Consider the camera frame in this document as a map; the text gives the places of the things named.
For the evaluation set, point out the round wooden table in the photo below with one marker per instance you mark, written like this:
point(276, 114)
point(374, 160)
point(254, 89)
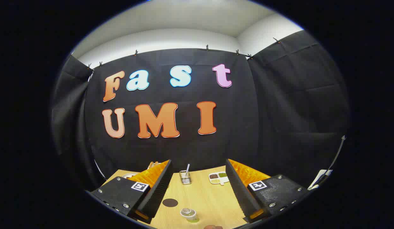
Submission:
point(206, 197)

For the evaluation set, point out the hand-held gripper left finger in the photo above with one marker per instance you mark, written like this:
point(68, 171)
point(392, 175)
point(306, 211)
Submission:
point(159, 190)

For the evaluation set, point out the white divided bean dish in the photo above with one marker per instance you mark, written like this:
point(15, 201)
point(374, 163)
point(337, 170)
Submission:
point(218, 178)

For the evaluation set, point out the clear plastic juice bottle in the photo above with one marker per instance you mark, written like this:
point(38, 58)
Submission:
point(188, 213)

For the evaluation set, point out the dark stand with white part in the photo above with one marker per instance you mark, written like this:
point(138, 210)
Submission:
point(321, 177)

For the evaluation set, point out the dark round coaster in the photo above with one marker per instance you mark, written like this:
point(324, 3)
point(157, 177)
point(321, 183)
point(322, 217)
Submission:
point(170, 202)

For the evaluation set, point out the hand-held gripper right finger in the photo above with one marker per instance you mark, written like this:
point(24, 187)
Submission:
point(238, 187)

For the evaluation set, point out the striped straw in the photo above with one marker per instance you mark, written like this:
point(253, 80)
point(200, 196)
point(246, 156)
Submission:
point(187, 168)

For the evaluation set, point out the white oval plate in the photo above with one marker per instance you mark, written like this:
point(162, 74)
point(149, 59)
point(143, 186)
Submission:
point(129, 175)

